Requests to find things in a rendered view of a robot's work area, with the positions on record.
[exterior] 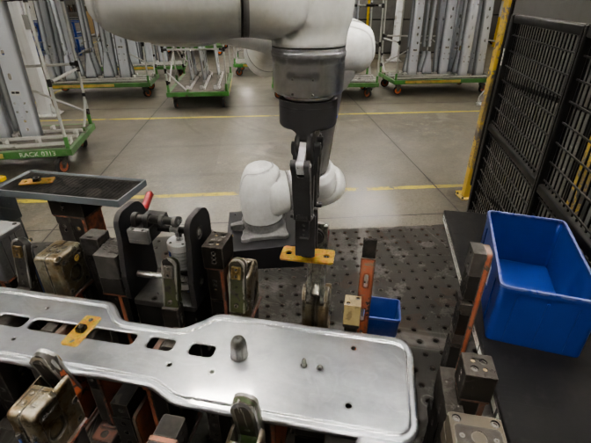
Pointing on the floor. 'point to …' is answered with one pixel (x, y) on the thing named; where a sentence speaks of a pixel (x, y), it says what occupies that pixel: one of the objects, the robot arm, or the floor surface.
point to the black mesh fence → (543, 191)
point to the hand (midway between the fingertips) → (306, 231)
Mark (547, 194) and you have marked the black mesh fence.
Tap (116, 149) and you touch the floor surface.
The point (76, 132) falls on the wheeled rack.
